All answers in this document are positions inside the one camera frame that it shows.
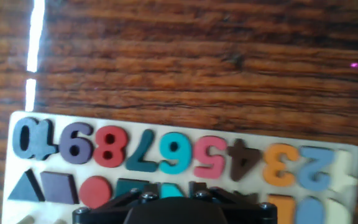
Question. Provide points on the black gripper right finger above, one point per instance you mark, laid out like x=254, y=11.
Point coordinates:
x=213, y=196

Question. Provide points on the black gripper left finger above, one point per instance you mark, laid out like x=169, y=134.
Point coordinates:
x=135, y=197

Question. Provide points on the teal octagon puzzle piece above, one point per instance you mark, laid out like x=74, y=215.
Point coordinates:
x=169, y=190

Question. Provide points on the wooden shape puzzle board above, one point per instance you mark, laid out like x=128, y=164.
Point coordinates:
x=253, y=130

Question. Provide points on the dark green square piece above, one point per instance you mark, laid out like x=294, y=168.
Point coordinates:
x=129, y=186

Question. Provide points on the brown star piece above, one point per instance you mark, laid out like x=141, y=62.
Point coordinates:
x=248, y=198

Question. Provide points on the pink number five piece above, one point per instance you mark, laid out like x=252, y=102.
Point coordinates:
x=211, y=158

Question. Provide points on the brown number four piece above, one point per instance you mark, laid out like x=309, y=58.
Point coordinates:
x=238, y=165

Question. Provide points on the red circle piece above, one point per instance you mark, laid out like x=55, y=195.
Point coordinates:
x=95, y=192

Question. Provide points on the dark green number seven piece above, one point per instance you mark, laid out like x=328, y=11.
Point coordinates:
x=143, y=155

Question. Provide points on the teal number six piece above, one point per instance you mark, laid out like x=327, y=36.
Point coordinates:
x=176, y=161

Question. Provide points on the red number eight piece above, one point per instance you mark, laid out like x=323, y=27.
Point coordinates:
x=117, y=147

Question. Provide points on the orange square piece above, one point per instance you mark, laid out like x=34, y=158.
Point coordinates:
x=280, y=208

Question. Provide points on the purple number nine piece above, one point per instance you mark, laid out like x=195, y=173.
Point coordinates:
x=84, y=143

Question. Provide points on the purple rhombus piece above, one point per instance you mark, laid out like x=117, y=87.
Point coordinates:
x=57, y=186

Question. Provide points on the orange number three piece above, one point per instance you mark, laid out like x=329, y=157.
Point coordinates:
x=287, y=163

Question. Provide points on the grey-blue oval piece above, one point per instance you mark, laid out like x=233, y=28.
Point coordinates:
x=311, y=211

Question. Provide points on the grey-blue number two piece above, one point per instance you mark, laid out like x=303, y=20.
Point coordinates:
x=314, y=183

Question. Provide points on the navy number ten piece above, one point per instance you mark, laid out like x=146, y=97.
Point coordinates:
x=40, y=140

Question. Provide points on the navy triangle piece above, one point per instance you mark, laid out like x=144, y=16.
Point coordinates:
x=23, y=193

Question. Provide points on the pale yellow semicircle piece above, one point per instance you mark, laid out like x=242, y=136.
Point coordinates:
x=337, y=213

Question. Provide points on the pale yellow number one piece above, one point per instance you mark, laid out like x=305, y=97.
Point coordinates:
x=342, y=183

